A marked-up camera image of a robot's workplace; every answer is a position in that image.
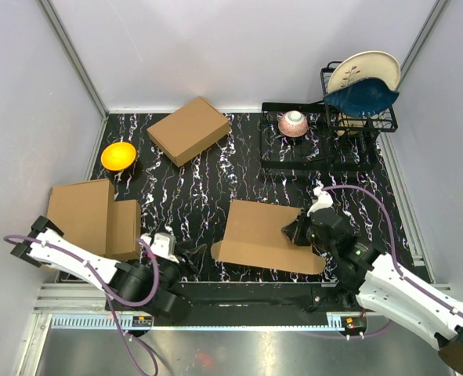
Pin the closed cardboard box back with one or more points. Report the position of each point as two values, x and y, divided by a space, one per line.
187 132

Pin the orange bowl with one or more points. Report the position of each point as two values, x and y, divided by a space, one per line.
118 156

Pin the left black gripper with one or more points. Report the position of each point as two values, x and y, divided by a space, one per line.
193 258

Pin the blue leaf plate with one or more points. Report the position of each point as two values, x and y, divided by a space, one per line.
363 98

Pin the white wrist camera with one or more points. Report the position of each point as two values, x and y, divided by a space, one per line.
322 200
162 245

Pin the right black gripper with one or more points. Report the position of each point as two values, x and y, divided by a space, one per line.
294 230

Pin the black wire dish rack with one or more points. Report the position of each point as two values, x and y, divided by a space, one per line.
320 148

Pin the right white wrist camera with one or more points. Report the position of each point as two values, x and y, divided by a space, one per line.
322 200

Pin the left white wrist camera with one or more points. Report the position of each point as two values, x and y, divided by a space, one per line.
162 245

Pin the cream floral plate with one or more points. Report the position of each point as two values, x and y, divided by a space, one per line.
369 64

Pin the pink patterned bowl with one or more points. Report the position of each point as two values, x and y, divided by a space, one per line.
293 124

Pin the large cardboard box left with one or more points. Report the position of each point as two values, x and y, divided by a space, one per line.
83 211

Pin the beige cup in rack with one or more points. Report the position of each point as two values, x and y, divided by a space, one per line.
348 126

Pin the small cardboard box left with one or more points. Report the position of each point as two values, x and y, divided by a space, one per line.
126 228

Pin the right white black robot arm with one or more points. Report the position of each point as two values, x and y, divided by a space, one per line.
381 285

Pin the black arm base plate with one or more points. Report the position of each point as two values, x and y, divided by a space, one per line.
237 304

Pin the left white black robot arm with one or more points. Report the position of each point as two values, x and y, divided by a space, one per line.
150 284

